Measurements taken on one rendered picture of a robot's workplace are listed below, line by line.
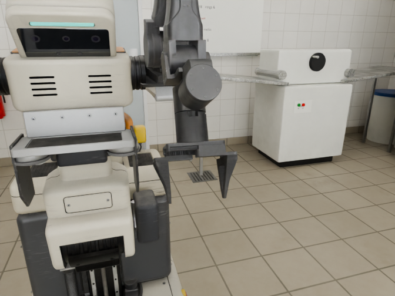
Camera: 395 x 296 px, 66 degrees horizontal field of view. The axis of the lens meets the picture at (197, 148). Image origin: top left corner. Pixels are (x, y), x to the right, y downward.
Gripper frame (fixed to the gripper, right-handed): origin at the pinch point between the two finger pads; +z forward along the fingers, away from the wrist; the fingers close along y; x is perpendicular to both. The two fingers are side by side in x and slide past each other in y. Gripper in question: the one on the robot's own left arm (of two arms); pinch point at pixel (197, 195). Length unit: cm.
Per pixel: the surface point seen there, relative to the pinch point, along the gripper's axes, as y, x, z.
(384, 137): 315, 279, -39
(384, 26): 333, 268, -188
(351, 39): 282, 273, -170
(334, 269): 101, 111, 55
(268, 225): 83, 156, 34
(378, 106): 307, 271, -78
